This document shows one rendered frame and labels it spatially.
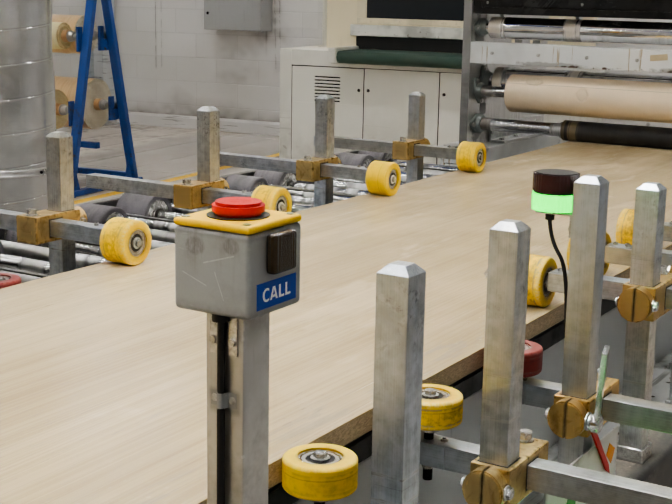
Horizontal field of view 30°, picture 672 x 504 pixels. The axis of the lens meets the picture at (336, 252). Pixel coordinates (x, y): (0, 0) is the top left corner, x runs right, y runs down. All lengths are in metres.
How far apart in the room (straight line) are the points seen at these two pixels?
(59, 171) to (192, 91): 9.76
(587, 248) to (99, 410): 0.64
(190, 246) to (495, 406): 0.59
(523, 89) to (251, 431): 3.25
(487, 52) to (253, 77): 7.65
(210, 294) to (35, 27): 4.43
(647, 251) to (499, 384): 0.50
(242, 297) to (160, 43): 11.37
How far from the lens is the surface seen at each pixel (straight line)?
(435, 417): 1.51
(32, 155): 5.35
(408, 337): 1.17
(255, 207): 0.93
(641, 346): 1.90
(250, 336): 0.95
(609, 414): 1.71
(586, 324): 1.64
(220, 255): 0.92
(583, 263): 1.63
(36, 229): 2.32
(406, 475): 1.22
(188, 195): 2.65
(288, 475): 1.32
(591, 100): 4.07
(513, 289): 1.39
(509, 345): 1.41
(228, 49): 11.86
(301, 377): 1.60
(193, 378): 1.60
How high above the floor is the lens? 1.39
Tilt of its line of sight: 12 degrees down
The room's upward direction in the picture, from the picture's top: 1 degrees clockwise
